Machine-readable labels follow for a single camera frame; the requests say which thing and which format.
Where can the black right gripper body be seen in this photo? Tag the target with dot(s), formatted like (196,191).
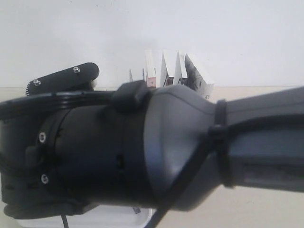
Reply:
(63,154)

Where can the white grey illustrated book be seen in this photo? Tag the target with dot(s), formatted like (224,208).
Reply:
(199,79)

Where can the dark blue moon book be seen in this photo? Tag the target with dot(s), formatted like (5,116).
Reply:
(136,210)

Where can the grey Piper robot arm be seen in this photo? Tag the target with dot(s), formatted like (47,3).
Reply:
(182,146)

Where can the pink and teal book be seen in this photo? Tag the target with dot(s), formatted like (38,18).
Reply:
(150,69)

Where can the dark red spine book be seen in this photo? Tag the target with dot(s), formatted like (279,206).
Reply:
(167,68)

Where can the black spine book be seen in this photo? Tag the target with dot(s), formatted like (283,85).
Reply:
(180,74)

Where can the white square plastic tray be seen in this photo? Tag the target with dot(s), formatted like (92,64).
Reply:
(99,217)

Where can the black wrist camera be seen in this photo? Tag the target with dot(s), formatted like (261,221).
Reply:
(76,78)

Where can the white wire book rack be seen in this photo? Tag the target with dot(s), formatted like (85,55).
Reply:
(136,74)

